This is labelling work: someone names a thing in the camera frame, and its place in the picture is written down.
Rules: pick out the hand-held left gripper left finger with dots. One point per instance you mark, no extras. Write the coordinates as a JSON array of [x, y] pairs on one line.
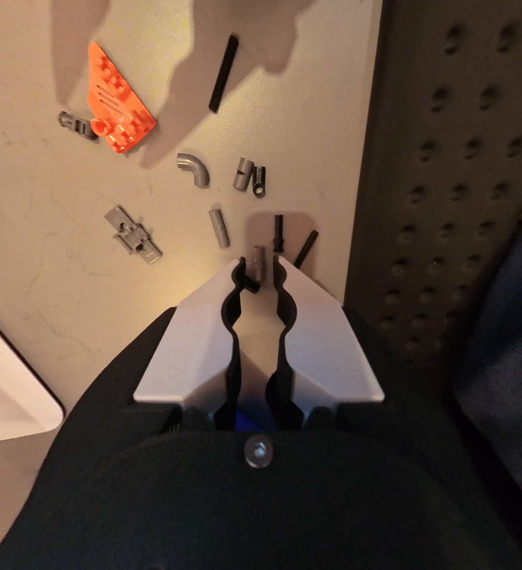
[[185, 356]]

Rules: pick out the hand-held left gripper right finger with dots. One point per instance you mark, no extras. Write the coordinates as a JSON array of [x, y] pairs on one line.
[[332, 356]]

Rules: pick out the grey pin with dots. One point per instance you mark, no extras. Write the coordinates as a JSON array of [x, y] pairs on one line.
[[259, 265], [219, 228]]

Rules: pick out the black axle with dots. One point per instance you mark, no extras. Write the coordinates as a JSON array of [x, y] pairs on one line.
[[223, 74]]

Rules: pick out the grey track link piece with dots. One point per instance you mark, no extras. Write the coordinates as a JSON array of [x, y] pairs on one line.
[[133, 235]]

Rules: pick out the grey elbow connector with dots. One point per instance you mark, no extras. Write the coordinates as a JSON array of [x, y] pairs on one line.
[[194, 167]]

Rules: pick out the person's jeans leg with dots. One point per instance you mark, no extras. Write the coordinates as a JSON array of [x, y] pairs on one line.
[[510, 356]]

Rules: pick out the white book stand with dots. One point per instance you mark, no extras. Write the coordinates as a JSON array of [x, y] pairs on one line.
[[7, 392]]

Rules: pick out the small black connector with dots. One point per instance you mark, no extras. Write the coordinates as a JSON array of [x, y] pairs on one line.
[[259, 181]]

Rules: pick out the grey pin sleeve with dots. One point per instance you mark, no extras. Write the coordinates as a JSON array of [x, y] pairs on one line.
[[243, 174]]

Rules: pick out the black perforated armrest pad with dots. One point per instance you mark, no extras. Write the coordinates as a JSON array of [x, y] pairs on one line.
[[439, 178]]

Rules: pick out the small grey brick connector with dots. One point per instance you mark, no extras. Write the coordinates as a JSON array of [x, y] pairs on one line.
[[76, 124]]

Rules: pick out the orange brick panel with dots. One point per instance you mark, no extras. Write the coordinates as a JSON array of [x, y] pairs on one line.
[[118, 98]]

